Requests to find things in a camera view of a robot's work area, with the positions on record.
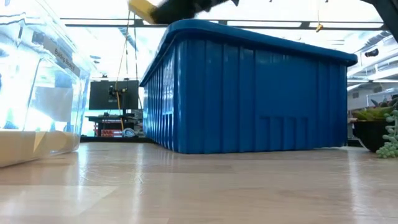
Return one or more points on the potted succulent plant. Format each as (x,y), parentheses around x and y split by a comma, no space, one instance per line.
(373,130)

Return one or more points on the black ceiling camera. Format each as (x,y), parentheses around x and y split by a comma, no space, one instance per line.
(371,52)

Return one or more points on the dark background table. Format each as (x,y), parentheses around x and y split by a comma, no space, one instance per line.
(109,119)

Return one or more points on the small yellow hanging object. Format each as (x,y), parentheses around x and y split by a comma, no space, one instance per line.
(319,27)

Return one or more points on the clear plastic block container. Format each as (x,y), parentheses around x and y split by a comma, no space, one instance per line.
(46,77)

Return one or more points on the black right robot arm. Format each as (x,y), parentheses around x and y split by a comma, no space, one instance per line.
(390,12)

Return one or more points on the black monitor screen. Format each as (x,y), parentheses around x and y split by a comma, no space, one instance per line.
(99,95)

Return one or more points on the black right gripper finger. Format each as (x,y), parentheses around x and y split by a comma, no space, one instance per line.
(180,7)

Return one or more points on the large blue plastic bin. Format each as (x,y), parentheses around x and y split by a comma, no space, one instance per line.
(248,99)

